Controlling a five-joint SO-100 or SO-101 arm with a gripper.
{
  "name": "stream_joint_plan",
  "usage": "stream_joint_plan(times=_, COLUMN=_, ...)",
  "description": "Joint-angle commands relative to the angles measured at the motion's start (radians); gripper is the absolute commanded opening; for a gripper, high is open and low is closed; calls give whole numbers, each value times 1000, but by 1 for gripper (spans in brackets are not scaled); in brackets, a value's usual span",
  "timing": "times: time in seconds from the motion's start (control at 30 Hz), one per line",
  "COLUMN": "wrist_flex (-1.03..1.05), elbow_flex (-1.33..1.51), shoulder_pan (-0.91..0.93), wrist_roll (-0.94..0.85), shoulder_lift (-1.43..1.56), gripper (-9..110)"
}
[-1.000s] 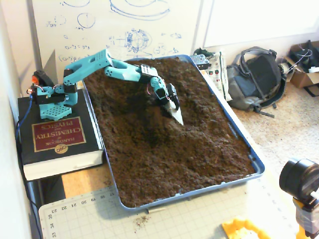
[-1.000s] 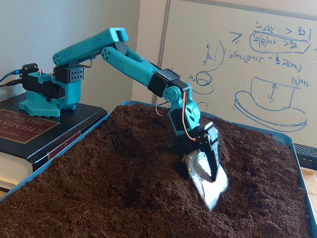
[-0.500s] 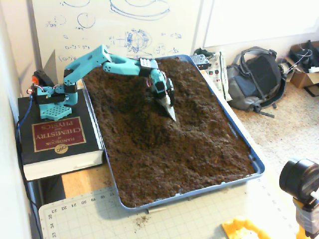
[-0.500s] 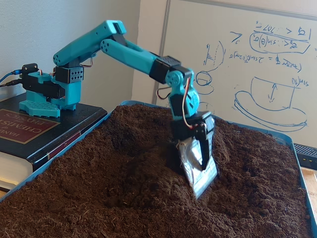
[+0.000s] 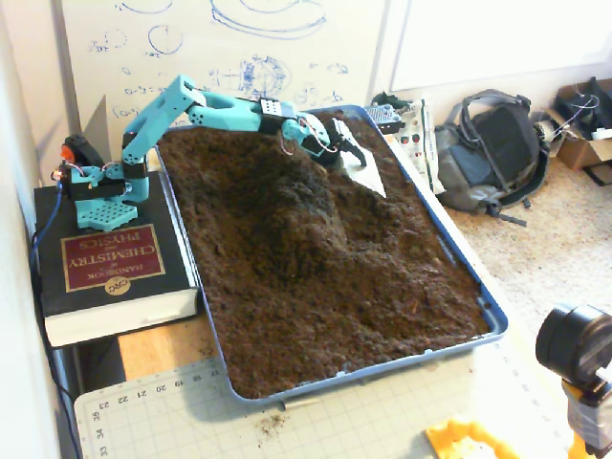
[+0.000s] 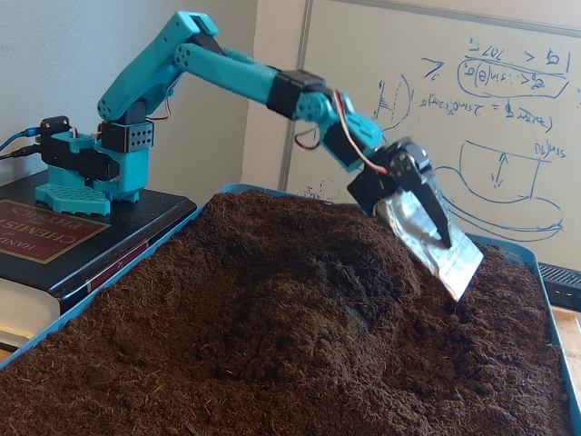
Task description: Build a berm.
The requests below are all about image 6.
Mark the whiteboard with blue drawings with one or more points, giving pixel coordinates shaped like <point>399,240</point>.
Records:
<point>345,68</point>

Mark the black controller housing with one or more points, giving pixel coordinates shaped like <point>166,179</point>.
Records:
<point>54,126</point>

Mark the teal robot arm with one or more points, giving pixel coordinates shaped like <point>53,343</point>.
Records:
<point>218,68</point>

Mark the black chemistry physics handbook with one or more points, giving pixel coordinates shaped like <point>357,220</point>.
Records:
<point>27,245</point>

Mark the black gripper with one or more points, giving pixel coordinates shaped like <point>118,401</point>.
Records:
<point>414,169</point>

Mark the black device with grille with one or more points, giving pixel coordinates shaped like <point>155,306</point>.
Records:
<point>563,286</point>

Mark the blue plastic tray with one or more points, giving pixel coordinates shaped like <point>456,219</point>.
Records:
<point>528,255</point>

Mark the brown soil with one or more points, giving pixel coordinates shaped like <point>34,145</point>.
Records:
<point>272,340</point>

